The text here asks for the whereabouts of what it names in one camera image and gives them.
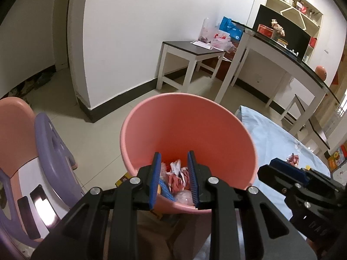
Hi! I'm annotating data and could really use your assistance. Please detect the white plastic bag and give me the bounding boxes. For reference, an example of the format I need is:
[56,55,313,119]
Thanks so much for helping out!
[173,190,195,206]

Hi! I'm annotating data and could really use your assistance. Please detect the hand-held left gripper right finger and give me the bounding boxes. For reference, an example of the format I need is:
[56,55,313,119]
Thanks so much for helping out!
[187,150,318,260]

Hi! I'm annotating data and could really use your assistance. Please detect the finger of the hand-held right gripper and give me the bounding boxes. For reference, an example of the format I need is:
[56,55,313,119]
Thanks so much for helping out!
[269,158,334,185]
[257,165,302,196]

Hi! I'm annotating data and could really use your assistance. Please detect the dark patterned cloth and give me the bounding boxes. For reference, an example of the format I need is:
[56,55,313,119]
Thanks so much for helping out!
[8,71,55,98]

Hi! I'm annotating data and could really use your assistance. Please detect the red and white box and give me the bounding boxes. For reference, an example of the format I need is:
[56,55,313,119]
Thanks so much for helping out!
[257,24,274,38]

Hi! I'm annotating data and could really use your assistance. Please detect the black monitor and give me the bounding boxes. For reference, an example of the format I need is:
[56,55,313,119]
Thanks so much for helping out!
[253,5,311,60]

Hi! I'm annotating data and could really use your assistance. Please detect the white bench with dark seat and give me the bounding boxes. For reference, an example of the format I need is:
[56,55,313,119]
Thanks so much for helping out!
[157,41,227,93]
[280,93,331,151]

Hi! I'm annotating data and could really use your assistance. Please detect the purple plastic chair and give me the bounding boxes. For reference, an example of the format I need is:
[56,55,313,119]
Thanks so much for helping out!
[0,112,86,251]

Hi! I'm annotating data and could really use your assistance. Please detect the orange ball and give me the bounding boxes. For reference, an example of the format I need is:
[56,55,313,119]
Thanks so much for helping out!
[315,65,327,81]

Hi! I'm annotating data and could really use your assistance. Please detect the pink plastic bag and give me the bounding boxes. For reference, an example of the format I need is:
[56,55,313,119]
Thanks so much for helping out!
[211,31,235,52]

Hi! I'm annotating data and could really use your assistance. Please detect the blue shopping bag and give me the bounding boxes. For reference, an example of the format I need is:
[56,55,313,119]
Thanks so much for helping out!
[219,16,245,40]

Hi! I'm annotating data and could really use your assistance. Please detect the red serrated wrapper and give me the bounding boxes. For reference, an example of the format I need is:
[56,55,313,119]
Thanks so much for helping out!
[167,171,192,193]

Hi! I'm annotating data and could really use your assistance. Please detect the colourful cardboard box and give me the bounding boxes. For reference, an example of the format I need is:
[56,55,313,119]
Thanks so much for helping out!
[327,145,347,174]

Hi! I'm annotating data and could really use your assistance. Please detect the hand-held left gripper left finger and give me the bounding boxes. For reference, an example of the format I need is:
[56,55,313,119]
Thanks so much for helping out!
[31,151,162,260]

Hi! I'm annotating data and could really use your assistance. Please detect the pink plastic bucket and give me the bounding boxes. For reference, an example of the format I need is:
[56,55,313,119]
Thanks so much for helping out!
[120,93,259,215]

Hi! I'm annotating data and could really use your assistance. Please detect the small yellow box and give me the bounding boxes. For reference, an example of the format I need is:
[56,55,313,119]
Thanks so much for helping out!
[115,172,131,187]

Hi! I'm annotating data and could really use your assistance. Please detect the person's beige pants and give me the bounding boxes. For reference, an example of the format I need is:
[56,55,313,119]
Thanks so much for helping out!
[136,208,215,260]

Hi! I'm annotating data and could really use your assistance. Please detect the white table with black top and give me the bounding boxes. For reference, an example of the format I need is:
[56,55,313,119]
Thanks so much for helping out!
[214,27,340,141]

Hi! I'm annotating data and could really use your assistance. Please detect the white paper sheet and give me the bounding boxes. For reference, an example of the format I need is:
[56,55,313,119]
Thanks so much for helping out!
[191,40,214,50]

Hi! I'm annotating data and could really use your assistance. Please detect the pink plastic chair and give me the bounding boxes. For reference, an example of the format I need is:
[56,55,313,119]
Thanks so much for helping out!
[0,97,78,180]

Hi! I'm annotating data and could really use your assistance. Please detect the light blue floral cloth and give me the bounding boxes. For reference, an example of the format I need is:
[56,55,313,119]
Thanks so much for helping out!
[235,105,332,195]

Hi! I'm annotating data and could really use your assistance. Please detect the clear bag of red snacks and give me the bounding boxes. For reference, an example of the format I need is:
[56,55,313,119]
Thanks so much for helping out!
[199,18,217,44]

